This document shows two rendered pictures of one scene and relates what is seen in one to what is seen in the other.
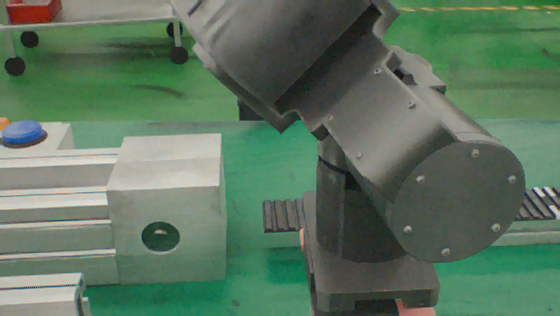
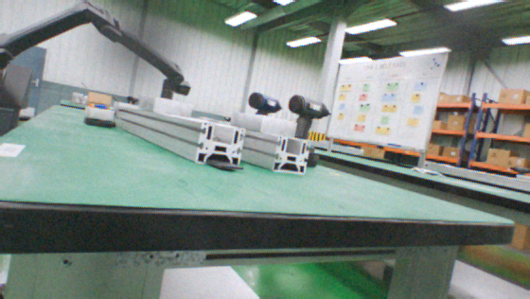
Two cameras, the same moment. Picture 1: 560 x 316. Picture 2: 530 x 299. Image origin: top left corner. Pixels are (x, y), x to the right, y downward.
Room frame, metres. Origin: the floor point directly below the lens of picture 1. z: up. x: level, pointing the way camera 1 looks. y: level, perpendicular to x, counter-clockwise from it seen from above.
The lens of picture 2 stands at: (0.73, 1.58, 0.87)
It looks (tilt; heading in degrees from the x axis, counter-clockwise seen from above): 3 degrees down; 238
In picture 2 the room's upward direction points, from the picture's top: 11 degrees clockwise
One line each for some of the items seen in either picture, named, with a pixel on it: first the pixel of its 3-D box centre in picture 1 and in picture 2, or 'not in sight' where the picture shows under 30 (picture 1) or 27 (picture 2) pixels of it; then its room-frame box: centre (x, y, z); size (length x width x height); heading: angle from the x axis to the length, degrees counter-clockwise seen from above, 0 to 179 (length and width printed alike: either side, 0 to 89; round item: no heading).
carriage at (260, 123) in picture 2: not in sight; (261, 129); (0.26, 0.78, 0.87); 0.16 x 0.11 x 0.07; 93
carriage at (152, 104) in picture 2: not in sight; (164, 111); (0.46, 0.54, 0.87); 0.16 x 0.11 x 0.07; 93
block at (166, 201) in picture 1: (174, 199); (124, 114); (0.50, 0.10, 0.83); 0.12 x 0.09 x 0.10; 3
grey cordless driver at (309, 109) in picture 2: not in sight; (309, 132); (0.02, 0.69, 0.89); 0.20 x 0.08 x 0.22; 13
